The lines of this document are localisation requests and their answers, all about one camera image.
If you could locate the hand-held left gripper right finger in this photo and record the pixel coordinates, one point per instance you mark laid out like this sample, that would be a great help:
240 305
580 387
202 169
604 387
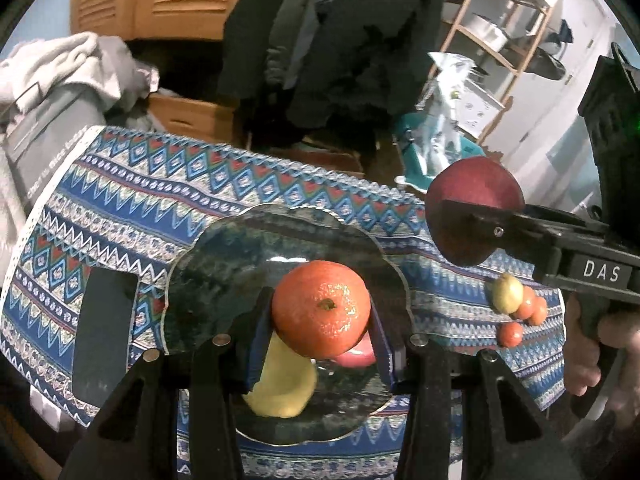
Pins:
382 355

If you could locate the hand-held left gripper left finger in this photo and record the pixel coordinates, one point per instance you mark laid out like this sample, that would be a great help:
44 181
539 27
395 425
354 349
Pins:
255 355

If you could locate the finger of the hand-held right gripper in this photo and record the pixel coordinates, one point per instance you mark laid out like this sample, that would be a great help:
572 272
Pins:
480 221
565 221

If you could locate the pinkish red apple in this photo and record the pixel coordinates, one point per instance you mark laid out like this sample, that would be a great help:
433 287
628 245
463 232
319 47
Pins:
357 357

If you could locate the dark red apple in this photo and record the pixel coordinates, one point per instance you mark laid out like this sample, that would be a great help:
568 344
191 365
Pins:
475 180

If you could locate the orange tangerine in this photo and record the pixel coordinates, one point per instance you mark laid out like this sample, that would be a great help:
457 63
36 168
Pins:
320 310
525 304
511 335
540 312

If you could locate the yellow lemon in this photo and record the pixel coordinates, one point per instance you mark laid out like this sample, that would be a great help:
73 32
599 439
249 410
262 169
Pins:
505 291

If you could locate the dark green glass plate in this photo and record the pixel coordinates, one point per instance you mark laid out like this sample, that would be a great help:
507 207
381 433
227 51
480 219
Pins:
220 270

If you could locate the person's right hand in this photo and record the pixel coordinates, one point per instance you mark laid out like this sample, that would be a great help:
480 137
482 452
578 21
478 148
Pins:
580 355

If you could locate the teal plastic crate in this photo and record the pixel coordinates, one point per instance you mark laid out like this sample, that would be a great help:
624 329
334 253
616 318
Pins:
414 160

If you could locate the white door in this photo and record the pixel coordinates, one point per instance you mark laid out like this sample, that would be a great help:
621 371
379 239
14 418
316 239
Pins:
550 125

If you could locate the white lattice basket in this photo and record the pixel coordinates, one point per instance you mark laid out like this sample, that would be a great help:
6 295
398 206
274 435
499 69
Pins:
477 110

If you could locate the white printed plastic bag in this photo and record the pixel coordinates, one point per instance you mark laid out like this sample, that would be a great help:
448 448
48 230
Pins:
445 105

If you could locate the black smartphone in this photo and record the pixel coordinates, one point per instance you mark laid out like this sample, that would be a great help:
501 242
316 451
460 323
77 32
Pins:
105 335

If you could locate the hanging dark hat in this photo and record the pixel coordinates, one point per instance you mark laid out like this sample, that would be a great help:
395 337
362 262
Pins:
547 62

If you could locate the white cooking pot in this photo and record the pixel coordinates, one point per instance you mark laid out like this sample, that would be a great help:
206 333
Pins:
482 32

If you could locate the dark folded umbrella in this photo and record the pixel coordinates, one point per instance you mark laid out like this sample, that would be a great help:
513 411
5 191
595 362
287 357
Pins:
565 30

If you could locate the blue patterned tablecloth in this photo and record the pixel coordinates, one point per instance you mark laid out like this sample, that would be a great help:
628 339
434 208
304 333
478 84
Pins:
125 200

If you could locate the black hooded coat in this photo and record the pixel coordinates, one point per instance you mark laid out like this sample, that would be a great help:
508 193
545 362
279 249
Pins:
375 35

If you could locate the wooden shelf rack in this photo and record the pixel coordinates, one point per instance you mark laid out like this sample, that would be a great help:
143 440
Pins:
500 5

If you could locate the wooden drawer box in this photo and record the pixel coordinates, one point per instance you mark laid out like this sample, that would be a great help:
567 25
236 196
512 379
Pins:
192 117

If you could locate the grey jacket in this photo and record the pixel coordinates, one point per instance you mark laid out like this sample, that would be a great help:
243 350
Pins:
300 10

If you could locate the dark long coat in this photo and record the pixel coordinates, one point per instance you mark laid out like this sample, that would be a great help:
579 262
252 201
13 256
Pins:
250 35

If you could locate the grey fabric bag with print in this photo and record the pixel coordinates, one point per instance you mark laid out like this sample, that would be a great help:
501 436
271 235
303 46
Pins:
45 140

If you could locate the grey garment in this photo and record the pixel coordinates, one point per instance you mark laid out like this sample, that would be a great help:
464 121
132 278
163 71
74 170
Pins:
127 75

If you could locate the wooden louvred wardrobe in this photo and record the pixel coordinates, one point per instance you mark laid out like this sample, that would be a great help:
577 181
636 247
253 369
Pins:
165 0

